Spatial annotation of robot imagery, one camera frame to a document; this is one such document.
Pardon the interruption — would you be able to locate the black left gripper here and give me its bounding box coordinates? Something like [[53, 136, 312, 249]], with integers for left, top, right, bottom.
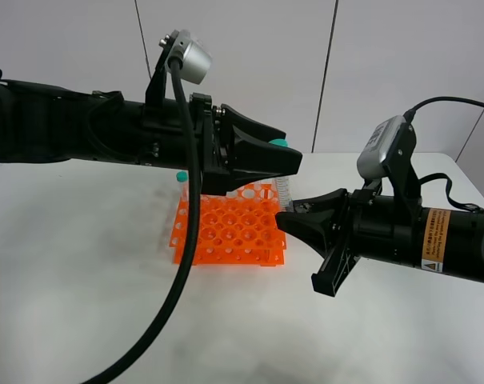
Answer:
[[189, 93, 302, 196]]

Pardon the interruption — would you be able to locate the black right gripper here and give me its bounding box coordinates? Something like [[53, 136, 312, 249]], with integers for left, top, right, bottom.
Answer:
[[275, 188, 360, 297]]

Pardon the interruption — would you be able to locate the teal-capped test tube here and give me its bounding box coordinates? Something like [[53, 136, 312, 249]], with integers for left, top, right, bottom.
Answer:
[[267, 138, 295, 213]]

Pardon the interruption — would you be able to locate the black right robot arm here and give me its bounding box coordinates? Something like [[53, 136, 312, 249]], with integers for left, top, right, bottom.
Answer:
[[275, 188, 484, 297]]

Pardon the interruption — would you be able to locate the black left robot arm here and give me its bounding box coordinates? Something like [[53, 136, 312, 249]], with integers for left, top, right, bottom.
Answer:
[[0, 70, 302, 195]]

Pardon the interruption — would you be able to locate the second row left tube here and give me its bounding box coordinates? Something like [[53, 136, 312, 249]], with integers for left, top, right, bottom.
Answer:
[[176, 170, 190, 209]]

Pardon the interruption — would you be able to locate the orange test tube rack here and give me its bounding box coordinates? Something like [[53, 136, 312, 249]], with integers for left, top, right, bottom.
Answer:
[[193, 182, 286, 266]]

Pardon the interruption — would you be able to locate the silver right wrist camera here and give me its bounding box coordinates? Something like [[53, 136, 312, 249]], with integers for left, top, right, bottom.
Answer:
[[357, 115, 417, 181]]

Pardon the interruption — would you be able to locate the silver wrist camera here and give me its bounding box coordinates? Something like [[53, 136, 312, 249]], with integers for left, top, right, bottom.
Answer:
[[159, 30, 212, 85], [357, 115, 417, 181]]

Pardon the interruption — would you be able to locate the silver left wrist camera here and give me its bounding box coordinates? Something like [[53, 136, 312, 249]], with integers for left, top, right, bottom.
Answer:
[[159, 30, 212, 85]]

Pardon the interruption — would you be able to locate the black left camera cable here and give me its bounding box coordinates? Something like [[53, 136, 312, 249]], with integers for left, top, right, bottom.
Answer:
[[75, 55, 205, 384]]

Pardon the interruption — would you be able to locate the black camera cable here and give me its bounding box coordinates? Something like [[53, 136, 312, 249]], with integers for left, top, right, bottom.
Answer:
[[75, 55, 205, 384], [403, 95, 484, 121]]

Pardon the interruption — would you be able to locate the black right camera cable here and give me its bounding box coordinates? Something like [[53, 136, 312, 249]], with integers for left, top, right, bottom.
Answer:
[[403, 95, 484, 121]]

